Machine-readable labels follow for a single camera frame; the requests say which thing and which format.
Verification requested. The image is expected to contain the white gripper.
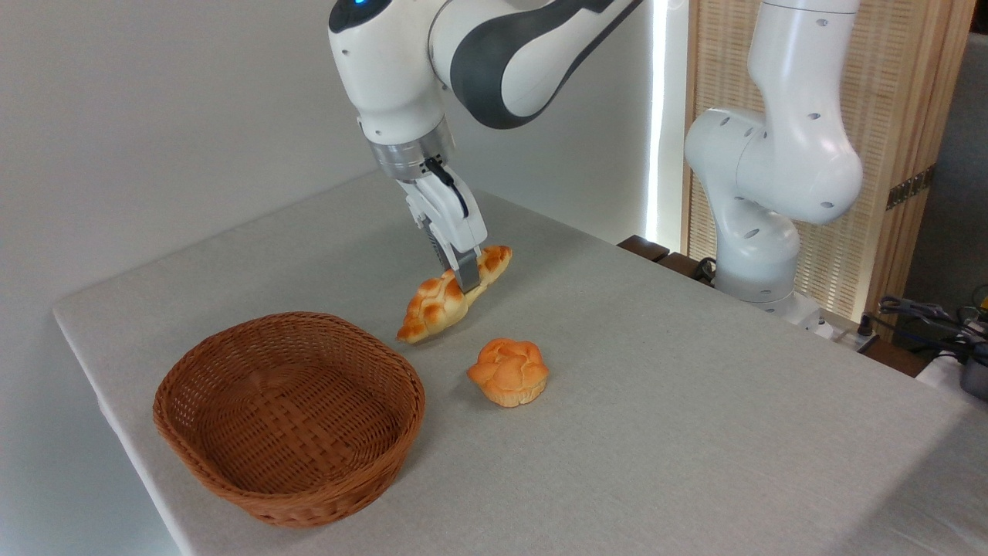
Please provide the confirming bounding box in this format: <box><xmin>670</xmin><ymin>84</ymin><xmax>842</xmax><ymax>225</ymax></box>
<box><xmin>398</xmin><ymin>164</ymin><xmax>489</xmax><ymax>294</ymax></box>

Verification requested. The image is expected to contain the long braided bread loaf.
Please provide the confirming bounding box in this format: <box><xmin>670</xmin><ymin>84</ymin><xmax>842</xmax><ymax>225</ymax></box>
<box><xmin>397</xmin><ymin>245</ymin><xmax>513</xmax><ymax>344</ymax></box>

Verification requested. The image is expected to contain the round knotted bread bun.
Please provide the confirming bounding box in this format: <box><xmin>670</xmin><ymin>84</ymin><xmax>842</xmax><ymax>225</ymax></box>
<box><xmin>467</xmin><ymin>337</ymin><xmax>550</xmax><ymax>408</ymax></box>

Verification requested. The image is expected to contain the dark brown wooden furniture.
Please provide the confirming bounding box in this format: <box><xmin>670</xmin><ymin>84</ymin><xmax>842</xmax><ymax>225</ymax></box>
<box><xmin>617</xmin><ymin>235</ymin><xmax>719</xmax><ymax>288</ymax></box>

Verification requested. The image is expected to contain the grey tablecloth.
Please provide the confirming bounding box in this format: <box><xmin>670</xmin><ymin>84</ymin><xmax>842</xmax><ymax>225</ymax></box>
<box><xmin>52</xmin><ymin>168</ymin><xmax>988</xmax><ymax>556</ymax></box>

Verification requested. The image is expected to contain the brown wicker basket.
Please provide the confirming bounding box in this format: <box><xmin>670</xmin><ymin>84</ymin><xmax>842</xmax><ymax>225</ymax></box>
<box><xmin>152</xmin><ymin>311</ymin><xmax>426</xmax><ymax>529</ymax></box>

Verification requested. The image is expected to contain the white power strip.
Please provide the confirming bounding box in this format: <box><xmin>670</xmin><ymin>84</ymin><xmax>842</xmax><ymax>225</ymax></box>
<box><xmin>827</xmin><ymin>313</ymin><xmax>881</xmax><ymax>353</ymax></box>

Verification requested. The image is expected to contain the metal screen hinge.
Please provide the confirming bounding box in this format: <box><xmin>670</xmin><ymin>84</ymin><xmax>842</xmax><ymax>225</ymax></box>
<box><xmin>886</xmin><ymin>164</ymin><xmax>936</xmax><ymax>211</ymax></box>

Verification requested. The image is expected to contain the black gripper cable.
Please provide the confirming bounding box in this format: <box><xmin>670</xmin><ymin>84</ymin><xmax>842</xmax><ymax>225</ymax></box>
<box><xmin>423</xmin><ymin>157</ymin><xmax>470</xmax><ymax>219</ymax></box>

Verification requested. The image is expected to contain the dark cable bundle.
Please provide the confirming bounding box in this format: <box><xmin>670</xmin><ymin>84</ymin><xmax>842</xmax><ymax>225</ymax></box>
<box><xmin>878</xmin><ymin>296</ymin><xmax>988</xmax><ymax>364</ymax></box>

